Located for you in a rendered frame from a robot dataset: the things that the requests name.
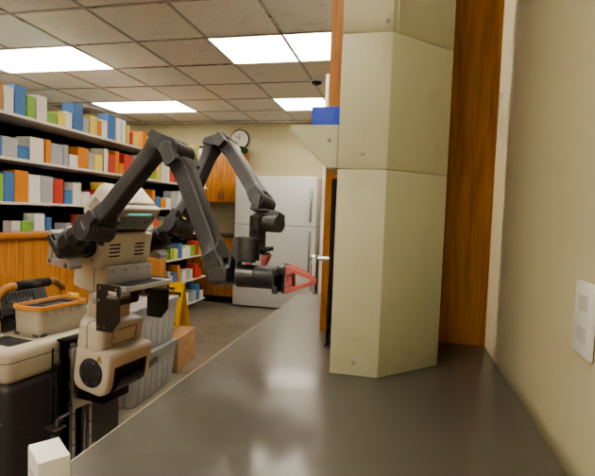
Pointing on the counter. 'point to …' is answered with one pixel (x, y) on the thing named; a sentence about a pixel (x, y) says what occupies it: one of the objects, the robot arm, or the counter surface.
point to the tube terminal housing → (390, 204)
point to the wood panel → (482, 88)
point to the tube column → (403, 19)
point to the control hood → (320, 143)
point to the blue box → (325, 115)
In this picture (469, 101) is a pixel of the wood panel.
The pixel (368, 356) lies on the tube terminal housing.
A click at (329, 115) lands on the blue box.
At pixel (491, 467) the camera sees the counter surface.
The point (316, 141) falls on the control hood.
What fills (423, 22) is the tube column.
